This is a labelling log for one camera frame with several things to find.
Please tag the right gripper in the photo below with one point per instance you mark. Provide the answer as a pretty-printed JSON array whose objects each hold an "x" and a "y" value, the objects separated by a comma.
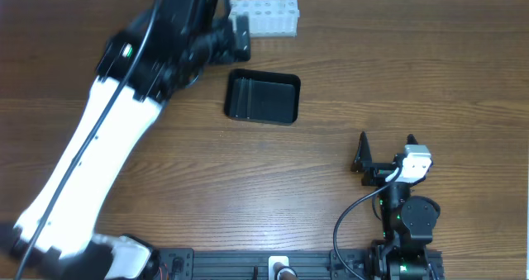
[{"x": 376, "y": 173}]

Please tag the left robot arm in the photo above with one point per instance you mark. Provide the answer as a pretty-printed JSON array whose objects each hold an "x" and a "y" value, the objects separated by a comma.
[{"x": 103, "y": 148}]

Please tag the black tray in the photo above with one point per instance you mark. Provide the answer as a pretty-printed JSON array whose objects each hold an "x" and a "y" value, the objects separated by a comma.
[{"x": 273, "y": 102}]

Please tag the white test tube rack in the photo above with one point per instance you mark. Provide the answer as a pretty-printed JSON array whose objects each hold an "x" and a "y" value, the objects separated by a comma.
[{"x": 273, "y": 24}]

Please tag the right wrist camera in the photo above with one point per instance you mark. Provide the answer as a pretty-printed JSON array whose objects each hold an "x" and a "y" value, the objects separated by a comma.
[{"x": 413, "y": 164}]

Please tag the mounting rail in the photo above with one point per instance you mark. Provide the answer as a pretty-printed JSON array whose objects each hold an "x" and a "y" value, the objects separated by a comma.
[{"x": 231, "y": 265}]

